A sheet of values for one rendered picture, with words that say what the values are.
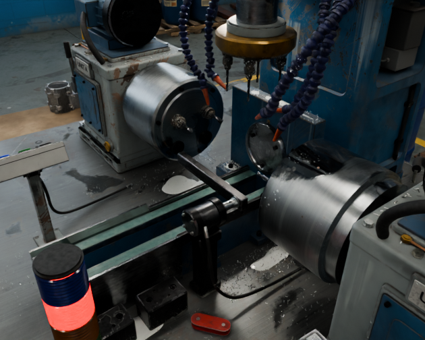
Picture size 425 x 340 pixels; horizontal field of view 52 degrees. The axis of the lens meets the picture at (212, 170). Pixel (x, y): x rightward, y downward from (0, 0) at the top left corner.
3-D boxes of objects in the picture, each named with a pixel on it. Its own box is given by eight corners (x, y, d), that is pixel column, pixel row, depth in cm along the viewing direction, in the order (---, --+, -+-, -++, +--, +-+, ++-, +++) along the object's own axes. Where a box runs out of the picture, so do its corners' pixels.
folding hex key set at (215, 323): (232, 326, 94) (232, 320, 93) (228, 338, 92) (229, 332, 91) (193, 316, 96) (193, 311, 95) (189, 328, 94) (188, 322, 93)
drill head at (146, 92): (168, 111, 159) (164, 43, 146) (232, 152, 134) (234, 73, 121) (105, 130, 146) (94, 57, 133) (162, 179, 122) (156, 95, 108)
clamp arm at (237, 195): (249, 207, 97) (185, 159, 114) (250, 196, 95) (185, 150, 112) (237, 213, 95) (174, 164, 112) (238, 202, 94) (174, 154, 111)
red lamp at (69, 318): (83, 288, 62) (78, 265, 59) (102, 316, 57) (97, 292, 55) (41, 308, 58) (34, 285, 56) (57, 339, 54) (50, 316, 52)
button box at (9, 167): (63, 161, 113) (56, 142, 112) (70, 160, 107) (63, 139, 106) (-7, 184, 104) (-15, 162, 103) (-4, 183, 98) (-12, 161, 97)
